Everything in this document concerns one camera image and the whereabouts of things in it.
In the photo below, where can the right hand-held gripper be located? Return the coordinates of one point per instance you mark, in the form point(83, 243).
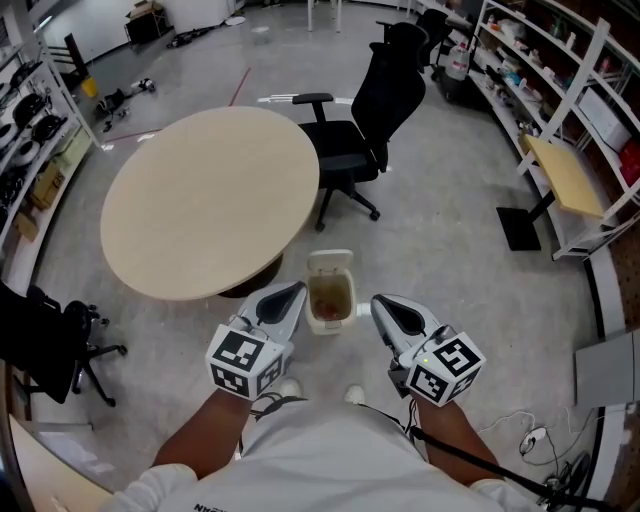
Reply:
point(455, 360)

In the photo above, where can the water jug on black stand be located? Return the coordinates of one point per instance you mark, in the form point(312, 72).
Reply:
point(457, 62)

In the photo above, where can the black wheeled floor device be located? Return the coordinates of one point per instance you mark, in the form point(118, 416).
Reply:
point(112, 105)

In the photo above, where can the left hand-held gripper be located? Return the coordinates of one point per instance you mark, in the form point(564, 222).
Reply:
point(237, 355)

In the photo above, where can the round wooden table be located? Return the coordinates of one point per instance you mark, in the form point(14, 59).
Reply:
point(210, 200)

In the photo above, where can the person's right forearm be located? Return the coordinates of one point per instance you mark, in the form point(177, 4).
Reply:
point(445, 422)

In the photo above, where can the small yellow bin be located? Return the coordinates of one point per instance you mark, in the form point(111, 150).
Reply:
point(90, 87)

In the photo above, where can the black office chair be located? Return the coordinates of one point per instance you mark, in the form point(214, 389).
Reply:
point(40, 340)
point(390, 95)

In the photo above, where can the person's left white shoe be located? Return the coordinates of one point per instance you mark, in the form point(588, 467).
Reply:
point(291, 387)

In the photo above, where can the person's left forearm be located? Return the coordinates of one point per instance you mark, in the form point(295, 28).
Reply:
point(200, 435)

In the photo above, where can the white handheld vacuum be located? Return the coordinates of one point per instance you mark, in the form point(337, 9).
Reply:
point(145, 85)

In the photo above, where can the person's white shoe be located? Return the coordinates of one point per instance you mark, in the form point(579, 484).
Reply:
point(355, 394)
point(291, 387)

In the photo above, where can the person's white shirt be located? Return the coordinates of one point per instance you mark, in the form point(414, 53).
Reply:
point(325, 465)

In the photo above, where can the grey metal cabinet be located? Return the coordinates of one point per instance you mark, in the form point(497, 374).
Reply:
point(607, 370)

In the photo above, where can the white shelf with assorted boxes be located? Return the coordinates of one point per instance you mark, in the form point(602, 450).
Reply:
point(550, 60)

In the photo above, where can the white round floor socket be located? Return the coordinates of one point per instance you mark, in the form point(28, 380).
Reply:
point(532, 440)

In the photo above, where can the person's right white shoe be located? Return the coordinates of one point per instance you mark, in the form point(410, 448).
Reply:
point(355, 394)

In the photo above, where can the small wooden side table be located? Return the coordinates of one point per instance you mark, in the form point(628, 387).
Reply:
point(565, 175)

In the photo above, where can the small beige trash bin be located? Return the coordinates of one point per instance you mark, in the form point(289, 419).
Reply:
point(330, 327)

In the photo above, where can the red soda can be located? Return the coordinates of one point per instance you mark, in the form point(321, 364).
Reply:
point(327, 309)

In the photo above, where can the brown cardboard box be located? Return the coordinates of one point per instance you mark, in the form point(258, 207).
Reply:
point(50, 185)

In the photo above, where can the white shelf with robot vacuums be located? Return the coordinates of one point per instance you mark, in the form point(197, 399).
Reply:
point(35, 130)

